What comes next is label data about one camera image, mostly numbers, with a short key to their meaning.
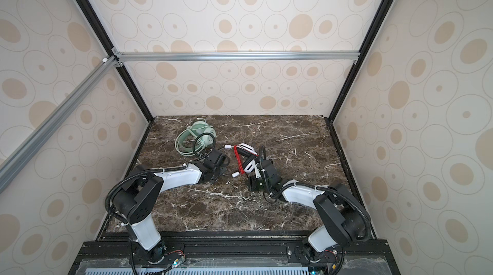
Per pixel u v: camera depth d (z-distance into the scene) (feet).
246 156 2.96
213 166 2.44
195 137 3.49
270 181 2.25
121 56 2.95
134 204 1.54
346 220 1.44
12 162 1.69
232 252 2.45
